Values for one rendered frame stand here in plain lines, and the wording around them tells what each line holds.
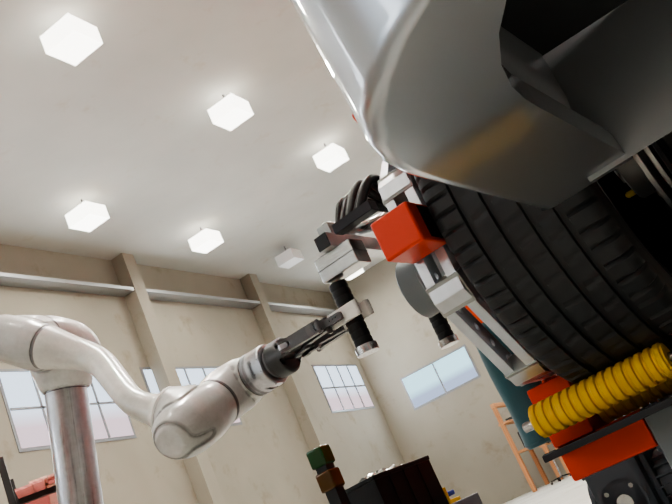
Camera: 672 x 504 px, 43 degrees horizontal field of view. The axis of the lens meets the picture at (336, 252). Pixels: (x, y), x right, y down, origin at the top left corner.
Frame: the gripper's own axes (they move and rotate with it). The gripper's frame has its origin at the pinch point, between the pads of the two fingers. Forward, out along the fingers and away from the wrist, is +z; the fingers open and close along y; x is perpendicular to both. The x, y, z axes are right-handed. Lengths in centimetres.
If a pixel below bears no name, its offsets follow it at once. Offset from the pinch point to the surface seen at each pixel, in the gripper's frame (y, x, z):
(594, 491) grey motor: -39, -47, 12
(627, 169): -10, -1, 54
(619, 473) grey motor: -39, -46, 18
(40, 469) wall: -592, 217, -862
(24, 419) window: -589, 287, -859
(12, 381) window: -588, 343, -859
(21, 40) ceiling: -419, 568, -467
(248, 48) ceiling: -692, 568, -371
